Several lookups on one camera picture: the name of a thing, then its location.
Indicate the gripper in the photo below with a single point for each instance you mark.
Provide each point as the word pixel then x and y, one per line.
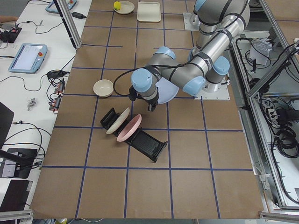
pixel 149 101

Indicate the blue plate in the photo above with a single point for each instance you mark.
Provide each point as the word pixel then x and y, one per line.
pixel 167 90

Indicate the pink plate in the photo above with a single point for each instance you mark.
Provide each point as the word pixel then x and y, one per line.
pixel 130 128

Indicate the cream plate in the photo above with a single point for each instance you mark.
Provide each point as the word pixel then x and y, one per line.
pixel 119 121

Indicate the black dish rack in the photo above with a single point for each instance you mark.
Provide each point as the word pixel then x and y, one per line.
pixel 140 140

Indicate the cream bowl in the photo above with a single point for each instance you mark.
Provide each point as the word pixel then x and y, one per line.
pixel 103 88

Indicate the white rectangular tray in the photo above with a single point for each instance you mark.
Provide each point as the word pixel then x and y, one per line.
pixel 148 11

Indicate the white shallow dish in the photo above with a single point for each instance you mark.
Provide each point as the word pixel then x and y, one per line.
pixel 126 7

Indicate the yellow lemon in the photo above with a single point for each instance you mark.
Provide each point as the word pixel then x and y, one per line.
pixel 117 5

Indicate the black power adapter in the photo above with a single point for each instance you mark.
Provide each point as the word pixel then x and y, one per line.
pixel 78 15

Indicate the crumpled white paper bag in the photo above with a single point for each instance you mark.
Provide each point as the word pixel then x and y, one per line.
pixel 260 51

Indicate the blue teach pendant near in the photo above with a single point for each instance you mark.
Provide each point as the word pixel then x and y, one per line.
pixel 29 58

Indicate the black monitor stand base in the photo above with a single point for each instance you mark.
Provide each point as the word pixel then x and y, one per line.
pixel 17 162

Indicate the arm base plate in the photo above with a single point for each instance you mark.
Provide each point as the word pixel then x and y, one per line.
pixel 214 88
pixel 191 21

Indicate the aluminium frame post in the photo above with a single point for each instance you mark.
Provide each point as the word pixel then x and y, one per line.
pixel 68 22

